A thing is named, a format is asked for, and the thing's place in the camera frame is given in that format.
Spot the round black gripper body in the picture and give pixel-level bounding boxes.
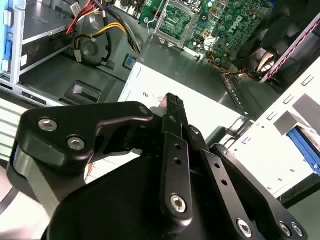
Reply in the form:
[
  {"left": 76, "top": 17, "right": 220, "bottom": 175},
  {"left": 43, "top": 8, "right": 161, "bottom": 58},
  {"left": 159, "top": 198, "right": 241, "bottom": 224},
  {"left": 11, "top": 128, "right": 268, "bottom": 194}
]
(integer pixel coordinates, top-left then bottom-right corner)
[{"left": 46, "top": 151, "right": 227, "bottom": 240}]

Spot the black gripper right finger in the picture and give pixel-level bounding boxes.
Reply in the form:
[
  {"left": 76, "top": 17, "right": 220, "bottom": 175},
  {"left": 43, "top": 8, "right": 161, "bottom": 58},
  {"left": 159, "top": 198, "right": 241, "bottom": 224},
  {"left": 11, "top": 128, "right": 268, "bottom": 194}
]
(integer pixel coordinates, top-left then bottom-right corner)
[{"left": 175, "top": 95, "right": 310, "bottom": 240}]

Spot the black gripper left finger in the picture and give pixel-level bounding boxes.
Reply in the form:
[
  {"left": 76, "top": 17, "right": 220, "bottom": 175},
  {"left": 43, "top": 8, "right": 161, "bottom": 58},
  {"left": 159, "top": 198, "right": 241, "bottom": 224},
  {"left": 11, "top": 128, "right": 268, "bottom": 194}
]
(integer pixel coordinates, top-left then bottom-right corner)
[{"left": 6, "top": 92, "right": 195, "bottom": 227}]

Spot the hard disk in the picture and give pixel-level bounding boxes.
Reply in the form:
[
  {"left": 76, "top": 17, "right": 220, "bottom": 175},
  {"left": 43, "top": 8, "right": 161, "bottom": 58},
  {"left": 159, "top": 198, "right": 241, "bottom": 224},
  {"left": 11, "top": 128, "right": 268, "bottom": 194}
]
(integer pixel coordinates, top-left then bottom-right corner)
[{"left": 286, "top": 126, "right": 320, "bottom": 176}]

